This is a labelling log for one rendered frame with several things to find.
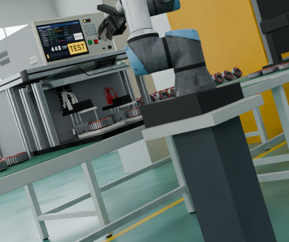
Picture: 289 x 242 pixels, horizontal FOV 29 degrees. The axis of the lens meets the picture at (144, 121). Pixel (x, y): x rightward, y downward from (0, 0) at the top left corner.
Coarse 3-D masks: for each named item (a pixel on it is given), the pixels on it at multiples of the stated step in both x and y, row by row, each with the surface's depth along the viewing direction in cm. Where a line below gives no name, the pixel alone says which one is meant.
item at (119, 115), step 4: (116, 112) 267; (120, 112) 269; (124, 112) 271; (108, 116) 268; (112, 116) 267; (116, 116) 267; (120, 116) 268; (124, 116) 270; (112, 120) 267; (116, 120) 266; (120, 120) 268
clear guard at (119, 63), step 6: (120, 60) 241; (78, 66) 226; (84, 66) 227; (90, 66) 229; (102, 66) 232; (108, 66) 233; (114, 66) 235; (120, 66) 236; (126, 66) 239; (60, 72) 234; (66, 72) 241; (72, 72) 251; (84, 72) 224; (90, 72) 225; (96, 72) 226; (102, 72) 228; (48, 78) 245
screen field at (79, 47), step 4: (68, 44) 255; (72, 44) 257; (76, 44) 258; (80, 44) 260; (84, 44) 262; (72, 48) 256; (76, 48) 258; (80, 48) 260; (84, 48) 261; (72, 52) 256; (76, 52) 258; (80, 52) 259
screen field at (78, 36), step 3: (78, 33) 261; (81, 33) 262; (66, 36) 255; (69, 36) 256; (72, 36) 258; (75, 36) 259; (78, 36) 260; (81, 36) 261; (66, 39) 255; (69, 39) 256; (72, 39) 257; (75, 39) 259
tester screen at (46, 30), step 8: (56, 24) 252; (64, 24) 256; (72, 24) 259; (40, 32) 245; (48, 32) 248; (56, 32) 251; (64, 32) 255; (72, 32) 258; (80, 32) 261; (48, 40) 247; (56, 40) 251; (64, 40) 254; (80, 40) 261; (48, 48) 247; (64, 48) 253; (64, 56) 252
